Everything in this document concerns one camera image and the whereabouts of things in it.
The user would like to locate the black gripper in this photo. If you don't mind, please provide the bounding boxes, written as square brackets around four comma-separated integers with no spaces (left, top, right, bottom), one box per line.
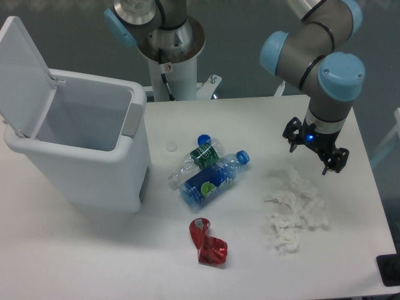
[282,117,349,175]

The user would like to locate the blue plastic bottle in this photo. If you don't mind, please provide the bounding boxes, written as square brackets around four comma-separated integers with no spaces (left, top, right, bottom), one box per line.
[179,150,250,211]

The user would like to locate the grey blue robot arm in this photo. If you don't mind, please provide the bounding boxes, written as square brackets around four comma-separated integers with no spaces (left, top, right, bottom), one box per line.
[104,1,365,173]

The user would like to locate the clear green label bottle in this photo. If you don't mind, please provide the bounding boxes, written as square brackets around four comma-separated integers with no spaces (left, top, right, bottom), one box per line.
[167,137,226,189]

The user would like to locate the loose blue bottle cap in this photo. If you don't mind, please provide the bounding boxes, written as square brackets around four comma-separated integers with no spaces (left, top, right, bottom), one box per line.
[197,134,211,146]

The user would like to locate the crumpled white tissue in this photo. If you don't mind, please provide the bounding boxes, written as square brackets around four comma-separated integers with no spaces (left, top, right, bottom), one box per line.
[264,165,329,255]

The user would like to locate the black device at edge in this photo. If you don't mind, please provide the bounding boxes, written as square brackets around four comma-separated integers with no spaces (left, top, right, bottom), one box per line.
[376,254,399,287]

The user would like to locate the crushed red can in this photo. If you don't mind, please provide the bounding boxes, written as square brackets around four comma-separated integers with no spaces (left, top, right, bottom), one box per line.
[189,217,228,266]

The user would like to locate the white trash bin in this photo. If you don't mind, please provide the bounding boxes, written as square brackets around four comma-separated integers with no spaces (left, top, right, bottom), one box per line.
[4,70,151,213]

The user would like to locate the white trash bin lid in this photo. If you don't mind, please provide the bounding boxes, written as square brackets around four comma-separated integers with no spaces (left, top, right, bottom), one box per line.
[1,16,57,138]

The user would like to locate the white bracket right edge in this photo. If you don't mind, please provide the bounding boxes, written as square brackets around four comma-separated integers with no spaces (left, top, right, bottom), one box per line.
[370,108,399,169]

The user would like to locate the white mounting bracket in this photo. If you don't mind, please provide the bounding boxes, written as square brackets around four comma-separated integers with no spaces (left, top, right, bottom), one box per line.
[196,74,223,100]

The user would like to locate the black cable on pedestal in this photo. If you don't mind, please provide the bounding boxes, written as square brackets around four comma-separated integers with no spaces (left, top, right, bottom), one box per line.
[157,48,176,101]

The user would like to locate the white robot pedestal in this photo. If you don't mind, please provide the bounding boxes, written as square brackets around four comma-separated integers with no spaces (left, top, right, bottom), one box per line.
[138,16,205,102]

